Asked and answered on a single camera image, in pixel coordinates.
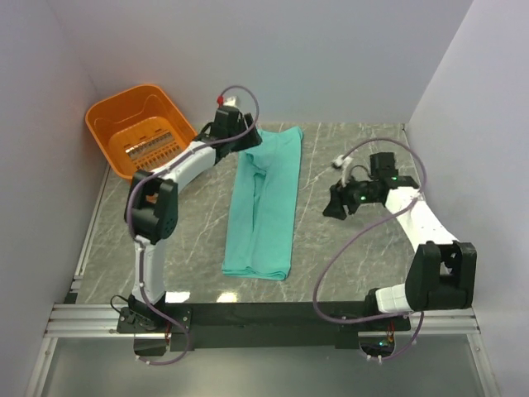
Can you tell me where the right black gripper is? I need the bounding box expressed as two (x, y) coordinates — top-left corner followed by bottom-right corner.
(322, 171), (379, 222)

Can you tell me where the teal t-shirt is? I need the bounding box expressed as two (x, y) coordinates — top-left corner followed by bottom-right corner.
(222, 127), (303, 280)

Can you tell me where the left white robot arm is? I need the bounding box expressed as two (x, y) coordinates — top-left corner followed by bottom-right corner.
(125, 105), (262, 332)

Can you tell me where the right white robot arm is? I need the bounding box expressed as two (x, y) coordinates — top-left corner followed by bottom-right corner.
(323, 152), (477, 330)

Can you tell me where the orange plastic basket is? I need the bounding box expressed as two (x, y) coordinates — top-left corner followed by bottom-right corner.
(85, 84), (197, 181)

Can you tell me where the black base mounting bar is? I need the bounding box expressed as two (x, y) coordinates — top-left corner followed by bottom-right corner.
(117, 301), (411, 352)

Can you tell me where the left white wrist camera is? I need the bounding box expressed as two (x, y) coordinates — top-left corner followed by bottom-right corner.
(217, 95), (240, 108)

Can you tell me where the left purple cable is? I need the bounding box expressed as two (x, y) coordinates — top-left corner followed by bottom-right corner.
(109, 85), (260, 367)

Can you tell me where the purple cable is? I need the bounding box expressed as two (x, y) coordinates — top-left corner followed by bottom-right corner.
(109, 85), (260, 367)
(312, 138), (428, 361)

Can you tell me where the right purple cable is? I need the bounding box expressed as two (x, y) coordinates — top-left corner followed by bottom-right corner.
(312, 138), (428, 361)

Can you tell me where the aluminium frame rail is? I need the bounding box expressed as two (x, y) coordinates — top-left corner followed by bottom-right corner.
(43, 268), (125, 338)

